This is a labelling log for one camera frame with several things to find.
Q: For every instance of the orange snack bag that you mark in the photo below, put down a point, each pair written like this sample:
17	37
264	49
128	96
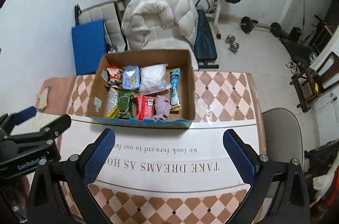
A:
114	77

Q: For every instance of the chrome dumbbell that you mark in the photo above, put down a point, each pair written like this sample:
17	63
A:
233	45

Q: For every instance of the black weight bench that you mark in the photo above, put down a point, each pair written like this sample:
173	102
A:
204	48

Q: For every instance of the blue tissue pack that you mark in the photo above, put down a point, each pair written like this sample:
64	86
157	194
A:
131	77

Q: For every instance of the purple fluffy cloth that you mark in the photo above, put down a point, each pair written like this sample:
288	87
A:
162	108

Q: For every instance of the red snack packet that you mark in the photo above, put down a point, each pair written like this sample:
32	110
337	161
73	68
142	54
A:
144	106

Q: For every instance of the silver yellow scrub sponge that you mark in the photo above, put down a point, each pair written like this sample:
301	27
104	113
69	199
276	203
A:
112	103

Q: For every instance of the blue coffee stick sachet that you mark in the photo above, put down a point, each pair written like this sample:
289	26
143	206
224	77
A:
174	81

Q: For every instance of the small barbell on floor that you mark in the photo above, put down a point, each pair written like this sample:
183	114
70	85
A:
248	24

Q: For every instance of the dark wooden chair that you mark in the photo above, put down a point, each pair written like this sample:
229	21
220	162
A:
317	80

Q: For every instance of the beige padded chair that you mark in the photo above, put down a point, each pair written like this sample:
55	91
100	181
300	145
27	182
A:
283	136

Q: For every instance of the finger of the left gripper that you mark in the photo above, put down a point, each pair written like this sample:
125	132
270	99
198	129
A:
49	132
9	121

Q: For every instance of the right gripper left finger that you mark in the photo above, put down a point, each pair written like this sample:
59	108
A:
85	167

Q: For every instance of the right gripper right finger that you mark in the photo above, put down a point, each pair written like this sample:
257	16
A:
248	163

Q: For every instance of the checkered printed table mat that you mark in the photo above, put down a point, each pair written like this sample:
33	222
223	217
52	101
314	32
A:
184	176

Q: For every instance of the green seaweed snack bag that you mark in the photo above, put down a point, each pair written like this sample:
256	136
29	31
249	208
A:
125	104

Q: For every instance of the white plastic bag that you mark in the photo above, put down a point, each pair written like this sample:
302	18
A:
153	79

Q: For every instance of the white puffer jacket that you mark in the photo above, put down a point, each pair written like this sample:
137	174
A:
150	24

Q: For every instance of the blue foam mat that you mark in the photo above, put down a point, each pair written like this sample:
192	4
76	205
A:
89	45

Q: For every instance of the cardboard box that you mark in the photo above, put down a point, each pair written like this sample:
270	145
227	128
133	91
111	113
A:
181	59

